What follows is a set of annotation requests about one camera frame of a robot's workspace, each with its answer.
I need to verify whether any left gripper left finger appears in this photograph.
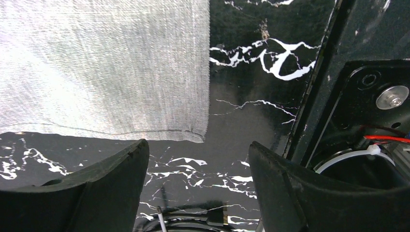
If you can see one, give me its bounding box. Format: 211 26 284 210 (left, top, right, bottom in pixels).
0 139 149 232

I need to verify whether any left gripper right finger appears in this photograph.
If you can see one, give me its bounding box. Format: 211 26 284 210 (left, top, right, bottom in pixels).
248 142 410 232

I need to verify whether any grey cloth napkin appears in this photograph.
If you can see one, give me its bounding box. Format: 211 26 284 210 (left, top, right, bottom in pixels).
0 0 210 143

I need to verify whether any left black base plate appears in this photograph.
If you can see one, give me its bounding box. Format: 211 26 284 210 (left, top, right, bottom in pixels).
284 0 410 189

